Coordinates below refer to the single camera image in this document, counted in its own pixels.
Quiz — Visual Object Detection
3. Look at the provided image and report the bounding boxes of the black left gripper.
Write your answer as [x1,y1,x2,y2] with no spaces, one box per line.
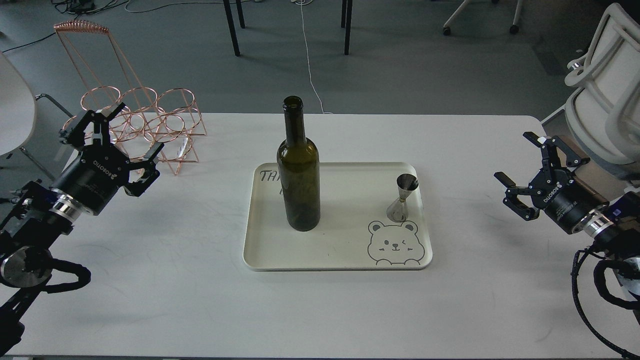
[52,102,165,215]

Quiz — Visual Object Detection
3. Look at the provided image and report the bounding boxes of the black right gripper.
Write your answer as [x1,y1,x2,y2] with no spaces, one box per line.
[493,131,610,234]

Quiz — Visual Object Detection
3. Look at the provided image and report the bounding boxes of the silver metal jigger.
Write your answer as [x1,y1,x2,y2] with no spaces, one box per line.
[386,173,419,223]

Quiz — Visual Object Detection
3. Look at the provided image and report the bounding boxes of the dark green wine bottle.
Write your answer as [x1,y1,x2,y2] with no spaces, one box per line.
[276,95,322,231]

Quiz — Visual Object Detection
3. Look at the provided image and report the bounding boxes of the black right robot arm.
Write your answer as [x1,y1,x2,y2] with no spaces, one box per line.
[494,131,639,311]

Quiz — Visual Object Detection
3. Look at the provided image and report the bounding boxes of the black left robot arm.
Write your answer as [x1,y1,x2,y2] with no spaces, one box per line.
[0,102,164,355]

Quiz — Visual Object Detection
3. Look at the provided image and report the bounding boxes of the white mesh office chair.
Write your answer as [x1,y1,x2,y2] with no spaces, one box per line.
[541,3,640,182]

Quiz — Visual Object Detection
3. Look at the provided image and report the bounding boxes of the white chair at left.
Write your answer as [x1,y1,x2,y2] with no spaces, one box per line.
[0,54,73,181]

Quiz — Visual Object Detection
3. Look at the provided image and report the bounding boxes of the white office chair base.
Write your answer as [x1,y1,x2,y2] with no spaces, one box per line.
[441,0,526,37]

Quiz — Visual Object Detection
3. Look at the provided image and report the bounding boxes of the cream bear print tray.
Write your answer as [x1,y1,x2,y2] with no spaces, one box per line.
[243,162,434,272]

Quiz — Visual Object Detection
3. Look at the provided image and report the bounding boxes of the black table legs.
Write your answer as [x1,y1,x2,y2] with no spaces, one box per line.
[222,0,354,57]

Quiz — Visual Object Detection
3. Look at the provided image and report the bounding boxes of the copper wire bottle rack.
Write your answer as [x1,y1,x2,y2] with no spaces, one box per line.
[54,19,208,175]

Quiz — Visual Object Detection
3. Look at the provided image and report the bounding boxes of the black floor cables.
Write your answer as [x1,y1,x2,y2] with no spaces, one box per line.
[0,0,226,54]

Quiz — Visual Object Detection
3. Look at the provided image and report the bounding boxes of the white floor cable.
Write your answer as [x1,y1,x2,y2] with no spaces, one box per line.
[292,0,333,115]

